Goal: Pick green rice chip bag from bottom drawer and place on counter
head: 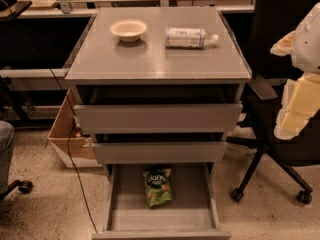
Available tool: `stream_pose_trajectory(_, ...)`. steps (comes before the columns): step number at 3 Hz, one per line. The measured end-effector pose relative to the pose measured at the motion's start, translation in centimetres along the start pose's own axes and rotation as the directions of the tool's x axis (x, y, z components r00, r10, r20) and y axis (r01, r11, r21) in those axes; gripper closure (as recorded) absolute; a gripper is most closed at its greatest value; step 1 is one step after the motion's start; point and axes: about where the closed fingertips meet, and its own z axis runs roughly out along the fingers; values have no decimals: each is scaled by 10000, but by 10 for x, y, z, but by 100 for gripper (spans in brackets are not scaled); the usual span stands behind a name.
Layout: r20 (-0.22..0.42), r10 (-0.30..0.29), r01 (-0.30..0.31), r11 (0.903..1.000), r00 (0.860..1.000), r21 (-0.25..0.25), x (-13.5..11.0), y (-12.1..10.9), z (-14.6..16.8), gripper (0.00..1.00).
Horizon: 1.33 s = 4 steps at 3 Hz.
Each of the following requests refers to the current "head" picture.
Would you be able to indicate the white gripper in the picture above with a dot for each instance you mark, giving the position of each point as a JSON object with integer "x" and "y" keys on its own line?
{"x": 308, "y": 45}

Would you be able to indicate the green rice chip bag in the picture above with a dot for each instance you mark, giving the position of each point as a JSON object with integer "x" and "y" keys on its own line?
{"x": 157, "y": 186}

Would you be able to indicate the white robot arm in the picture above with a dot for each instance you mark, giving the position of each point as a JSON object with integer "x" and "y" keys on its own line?
{"x": 305, "y": 54}

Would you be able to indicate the grey drawer cabinet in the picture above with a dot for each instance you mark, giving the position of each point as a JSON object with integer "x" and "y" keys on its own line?
{"x": 105, "y": 60}

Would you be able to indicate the grey middle drawer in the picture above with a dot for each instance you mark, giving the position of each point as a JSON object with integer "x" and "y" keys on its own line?
{"x": 159, "y": 148}

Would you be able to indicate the grey drawer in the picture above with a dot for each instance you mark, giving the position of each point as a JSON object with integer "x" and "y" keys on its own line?
{"x": 190, "y": 215}
{"x": 159, "y": 148}
{"x": 124, "y": 109}

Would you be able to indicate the grey bottom drawer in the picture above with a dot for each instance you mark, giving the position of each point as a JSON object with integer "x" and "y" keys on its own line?
{"x": 190, "y": 215}

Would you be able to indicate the grey top drawer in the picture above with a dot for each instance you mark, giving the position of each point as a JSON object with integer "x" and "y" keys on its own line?
{"x": 124, "y": 109}

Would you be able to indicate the black office chair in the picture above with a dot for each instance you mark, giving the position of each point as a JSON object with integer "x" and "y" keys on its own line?
{"x": 272, "y": 20}

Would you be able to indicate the clear plastic water bottle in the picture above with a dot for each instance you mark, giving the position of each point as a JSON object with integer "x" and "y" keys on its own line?
{"x": 195, "y": 38}

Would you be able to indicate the white paper bowl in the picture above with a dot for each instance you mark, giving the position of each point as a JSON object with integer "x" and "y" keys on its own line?
{"x": 129, "y": 30}

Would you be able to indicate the brown cardboard box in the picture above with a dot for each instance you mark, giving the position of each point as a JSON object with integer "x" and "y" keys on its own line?
{"x": 71, "y": 147}

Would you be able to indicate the grey chair at left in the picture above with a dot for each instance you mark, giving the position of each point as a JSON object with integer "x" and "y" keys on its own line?
{"x": 7, "y": 136}

